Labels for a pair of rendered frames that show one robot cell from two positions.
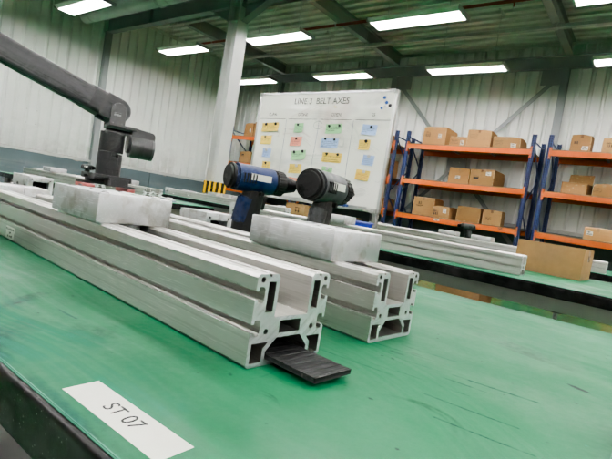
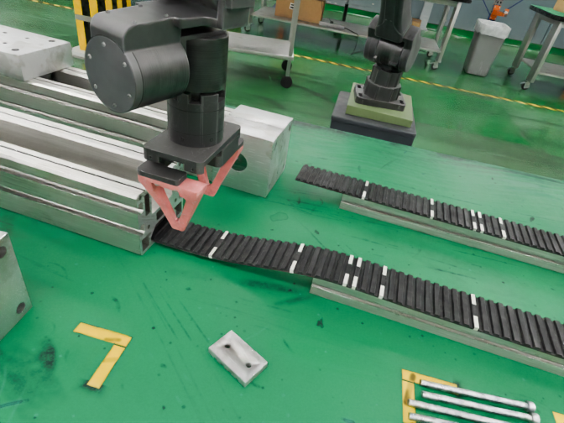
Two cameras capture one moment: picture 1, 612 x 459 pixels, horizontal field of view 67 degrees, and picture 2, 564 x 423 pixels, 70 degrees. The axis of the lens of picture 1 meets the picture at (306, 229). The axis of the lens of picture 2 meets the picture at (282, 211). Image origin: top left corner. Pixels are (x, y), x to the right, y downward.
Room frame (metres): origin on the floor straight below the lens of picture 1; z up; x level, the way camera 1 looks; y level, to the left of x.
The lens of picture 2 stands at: (1.52, 0.40, 1.12)
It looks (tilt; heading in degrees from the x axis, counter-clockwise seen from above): 35 degrees down; 150
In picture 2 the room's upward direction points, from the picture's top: 10 degrees clockwise
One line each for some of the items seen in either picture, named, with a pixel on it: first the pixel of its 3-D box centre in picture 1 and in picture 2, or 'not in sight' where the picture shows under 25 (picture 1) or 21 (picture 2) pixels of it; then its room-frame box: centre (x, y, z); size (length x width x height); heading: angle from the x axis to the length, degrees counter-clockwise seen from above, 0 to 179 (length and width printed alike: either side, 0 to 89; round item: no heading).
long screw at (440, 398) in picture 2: not in sight; (478, 406); (1.43, 0.69, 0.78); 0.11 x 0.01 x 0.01; 56
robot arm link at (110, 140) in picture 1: (114, 143); (192, 58); (1.14, 0.50, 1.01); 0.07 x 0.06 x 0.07; 123
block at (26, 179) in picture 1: (33, 188); not in sight; (1.86, 1.11, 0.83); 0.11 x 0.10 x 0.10; 136
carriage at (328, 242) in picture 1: (312, 247); not in sight; (0.68, -0.01, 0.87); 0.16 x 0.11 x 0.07; 48
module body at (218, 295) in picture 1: (105, 245); (17, 86); (0.70, 0.30, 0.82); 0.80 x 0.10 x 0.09; 48
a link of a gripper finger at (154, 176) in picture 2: (114, 197); (184, 188); (1.15, 0.49, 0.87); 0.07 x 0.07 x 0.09; 48
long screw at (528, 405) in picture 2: not in sight; (476, 394); (1.42, 0.70, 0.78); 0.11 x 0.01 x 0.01; 56
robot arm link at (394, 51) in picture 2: not in sight; (392, 54); (0.78, 1.04, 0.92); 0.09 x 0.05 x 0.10; 123
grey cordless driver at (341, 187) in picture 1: (326, 229); not in sight; (0.91, -0.04, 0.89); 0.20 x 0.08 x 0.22; 150
